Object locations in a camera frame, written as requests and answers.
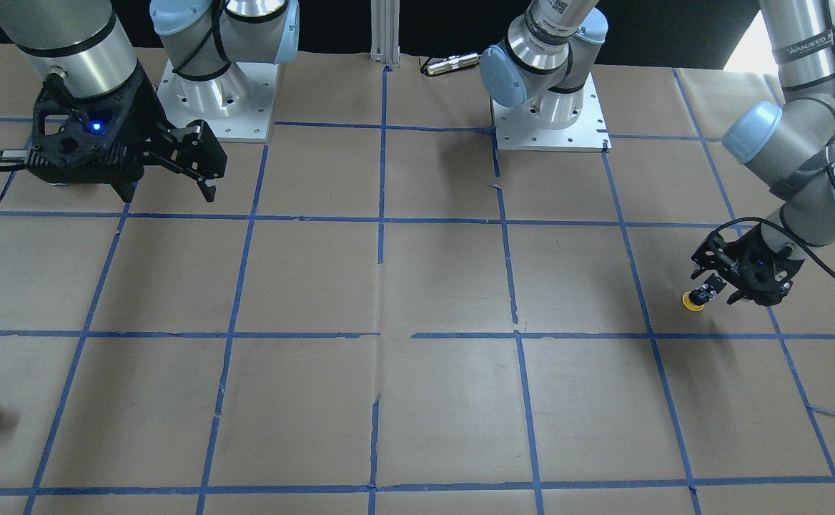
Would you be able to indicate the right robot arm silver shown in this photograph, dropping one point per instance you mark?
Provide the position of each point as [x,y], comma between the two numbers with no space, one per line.
[85,42]

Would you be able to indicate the yellow push button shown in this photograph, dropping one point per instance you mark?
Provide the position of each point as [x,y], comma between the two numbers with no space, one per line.
[695,300]

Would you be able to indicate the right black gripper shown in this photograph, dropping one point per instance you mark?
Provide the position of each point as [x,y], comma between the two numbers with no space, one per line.
[144,107]

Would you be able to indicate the metal cable connector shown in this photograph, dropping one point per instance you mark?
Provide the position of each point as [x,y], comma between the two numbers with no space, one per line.
[451,64]

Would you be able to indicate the aluminium frame post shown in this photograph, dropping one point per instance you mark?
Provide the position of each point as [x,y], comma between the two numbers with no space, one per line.
[384,22]

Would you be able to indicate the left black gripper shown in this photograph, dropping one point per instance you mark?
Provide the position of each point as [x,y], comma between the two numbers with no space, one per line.
[730,263]

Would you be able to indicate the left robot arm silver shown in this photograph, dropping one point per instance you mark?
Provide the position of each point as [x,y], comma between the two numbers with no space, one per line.
[545,58]

